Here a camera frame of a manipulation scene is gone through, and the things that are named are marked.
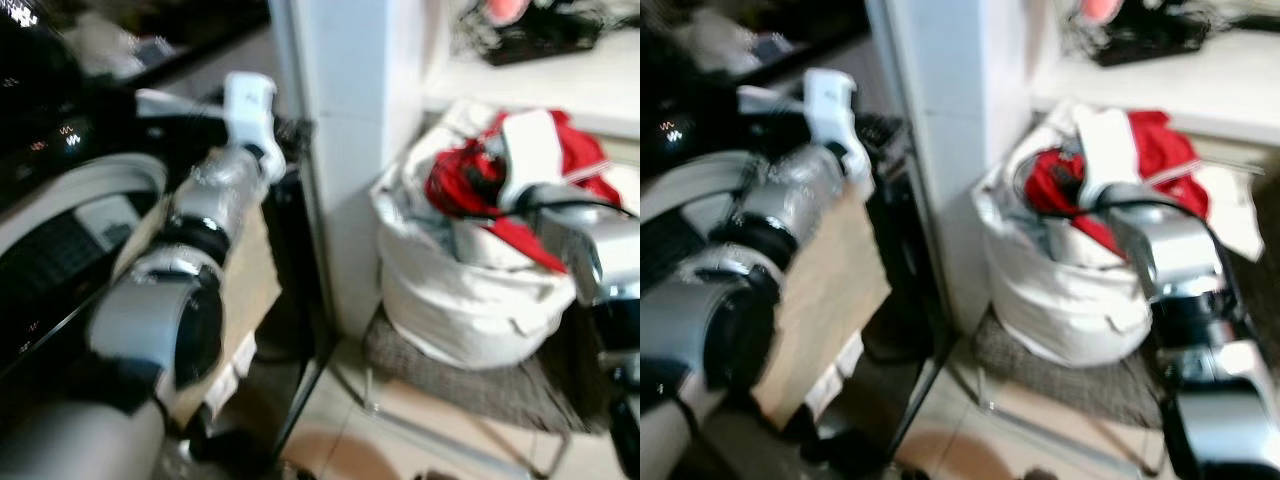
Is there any red and white garment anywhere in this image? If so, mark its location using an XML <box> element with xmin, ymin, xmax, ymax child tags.
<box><xmin>1022</xmin><ymin>108</ymin><xmax>1206</xmax><ymax>256</ymax></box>
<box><xmin>425</xmin><ymin>108</ymin><xmax>623</xmax><ymax>273</ymax></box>

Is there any black washing machine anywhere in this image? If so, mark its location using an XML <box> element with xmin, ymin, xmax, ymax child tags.
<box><xmin>0</xmin><ymin>0</ymin><xmax>171</xmax><ymax>421</ymax></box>
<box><xmin>640</xmin><ymin>0</ymin><xmax>801</xmax><ymax>331</ymax></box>

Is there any white fabric laundry bag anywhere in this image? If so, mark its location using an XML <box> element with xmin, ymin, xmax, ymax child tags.
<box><xmin>975</xmin><ymin>98</ymin><xmax>1266</xmax><ymax>369</ymax></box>
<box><xmin>370</xmin><ymin>98</ymin><xmax>641</xmax><ymax>371</ymax></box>

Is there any white shelf board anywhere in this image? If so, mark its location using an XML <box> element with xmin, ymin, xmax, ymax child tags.
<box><xmin>420</xmin><ymin>25</ymin><xmax>641</xmax><ymax>141</ymax></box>
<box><xmin>1030</xmin><ymin>30</ymin><xmax>1280</xmax><ymax>146</ymax></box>

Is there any brown cardboard panel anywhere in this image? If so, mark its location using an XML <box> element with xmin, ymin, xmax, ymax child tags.
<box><xmin>115</xmin><ymin>195</ymin><xmax>286</xmax><ymax>431</ymax></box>
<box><xmin>750</xmin><ymin>185</ymin><xmax>893</xmax><ymax>431</ymax></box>

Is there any black tangled object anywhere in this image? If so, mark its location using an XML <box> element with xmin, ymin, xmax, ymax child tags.
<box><xmin>455</xmin><ymin>5</ymin><xmax>611</xmax><ymax>66</ymax></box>
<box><xmin>1065</xmin><ymin>5</ymin><xmax>1216</xmax><ymax>69</ymax></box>

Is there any grey cushioned metal chair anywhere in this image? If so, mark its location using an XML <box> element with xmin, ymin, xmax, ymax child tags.
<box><xmin>945</xmin><ymin>310</ymin><xmax>1171</xmax><ymax>479</ymax></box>
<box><xmin>335</xmin><ymin>305</ymin><xmax>611</xmax><ymax>479</ymax></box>

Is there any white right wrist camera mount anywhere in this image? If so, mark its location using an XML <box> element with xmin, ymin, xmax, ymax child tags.
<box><xmin>1075</xmin><ymin>105</ymin><xmax>1141</xmax><ymax>206</ymax></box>
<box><xmin>495</xmin><ymin>110</ymin><xmax>566</xmax><ymax>209</ymax></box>

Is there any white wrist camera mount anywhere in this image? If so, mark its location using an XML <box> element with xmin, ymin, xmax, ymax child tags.
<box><xmin>495</xmin><ymin>110</ymin><xmax>566</xmax><ymax>209</ymax></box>
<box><xmin>222</xmin><ymin>72</ymin><xmax>288</xmax><ymax>183</ymax></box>
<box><xmin>803</xmin><ymin>68</ymin><xmax>871</xmax><ymax>186</ymax></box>
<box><xmin>1075</xmin><ymin>105</ymin><xmax>1141</xmax><ymax>206</ymax></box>

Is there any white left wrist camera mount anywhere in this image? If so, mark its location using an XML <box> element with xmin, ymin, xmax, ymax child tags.
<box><xmin>222</xmin><ymin>72</ymin><xmax>288</xmax><ymax>183</ymax></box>
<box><xmin>803</xmin><ymin>68</ymin><xmax>871</xmax><ymax>186</ymax></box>

